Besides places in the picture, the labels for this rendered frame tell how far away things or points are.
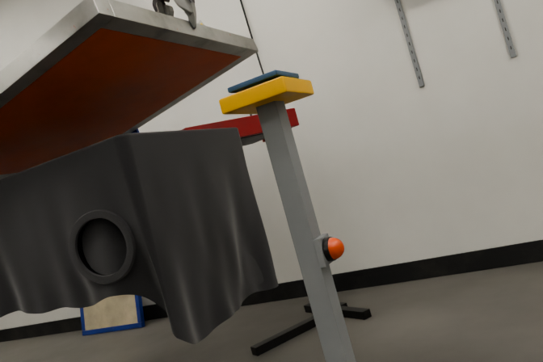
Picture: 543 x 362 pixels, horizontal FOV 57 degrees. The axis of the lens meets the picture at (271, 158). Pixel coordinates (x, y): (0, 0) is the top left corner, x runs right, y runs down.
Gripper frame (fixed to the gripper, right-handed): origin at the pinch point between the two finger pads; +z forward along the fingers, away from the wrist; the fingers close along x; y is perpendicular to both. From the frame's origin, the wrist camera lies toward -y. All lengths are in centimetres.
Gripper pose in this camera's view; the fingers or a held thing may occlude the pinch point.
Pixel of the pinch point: (186, 29)
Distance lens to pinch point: 115.8
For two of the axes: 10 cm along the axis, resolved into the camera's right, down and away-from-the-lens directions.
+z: 4.1, 9.0, -1.1
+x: 8.0, -4.2, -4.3
